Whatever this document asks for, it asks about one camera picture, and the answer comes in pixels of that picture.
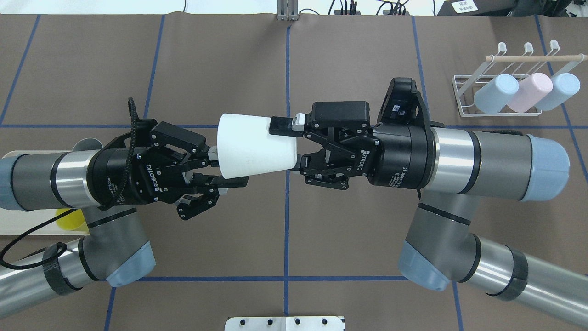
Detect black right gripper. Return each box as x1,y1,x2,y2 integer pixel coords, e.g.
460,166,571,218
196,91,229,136
269,101,434,190

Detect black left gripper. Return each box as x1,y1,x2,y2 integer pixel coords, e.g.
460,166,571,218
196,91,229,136
88,121,249,220

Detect pale green plastic cup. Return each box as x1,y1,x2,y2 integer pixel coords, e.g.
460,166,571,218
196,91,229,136
217,114,297,179

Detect grey plastic cup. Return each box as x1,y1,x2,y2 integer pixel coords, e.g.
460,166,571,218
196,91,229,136
71,137,103,152

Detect pale blue plastic cup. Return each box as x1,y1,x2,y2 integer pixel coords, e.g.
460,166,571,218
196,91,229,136
473,74,519,115

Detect pink plastic cup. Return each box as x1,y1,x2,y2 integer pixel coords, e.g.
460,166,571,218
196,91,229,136
507,73,553,113

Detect light blue plastic cup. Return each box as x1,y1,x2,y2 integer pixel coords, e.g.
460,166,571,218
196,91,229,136
535,73,581,112

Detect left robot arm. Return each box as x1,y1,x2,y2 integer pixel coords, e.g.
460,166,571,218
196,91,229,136
1,119,248,318

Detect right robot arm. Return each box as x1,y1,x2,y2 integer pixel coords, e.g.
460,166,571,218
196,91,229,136
269,98,587,327

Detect yellow plastic cup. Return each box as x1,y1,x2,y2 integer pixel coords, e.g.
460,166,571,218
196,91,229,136
56,210,89,232

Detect black box with label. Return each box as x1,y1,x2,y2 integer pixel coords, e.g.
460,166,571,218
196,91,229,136
435,0,518,16

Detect white plastic tray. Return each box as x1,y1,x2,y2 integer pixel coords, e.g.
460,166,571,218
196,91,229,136
1,150,97,234

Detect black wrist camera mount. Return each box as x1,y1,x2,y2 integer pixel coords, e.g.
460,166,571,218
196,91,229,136
377,77,445,128

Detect aluminium frame post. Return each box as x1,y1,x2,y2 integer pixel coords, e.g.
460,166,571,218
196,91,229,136
277,0,300,21

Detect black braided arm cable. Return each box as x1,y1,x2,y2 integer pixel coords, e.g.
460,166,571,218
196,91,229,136
0,97,138,270

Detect black power strip cables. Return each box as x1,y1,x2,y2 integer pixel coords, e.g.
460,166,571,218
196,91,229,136
299,0,437,16

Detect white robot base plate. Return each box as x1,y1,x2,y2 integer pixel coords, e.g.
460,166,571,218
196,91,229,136
224,316,346,331

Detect white wire cup rack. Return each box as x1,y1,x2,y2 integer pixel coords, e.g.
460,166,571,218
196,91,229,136
453,40,587,118

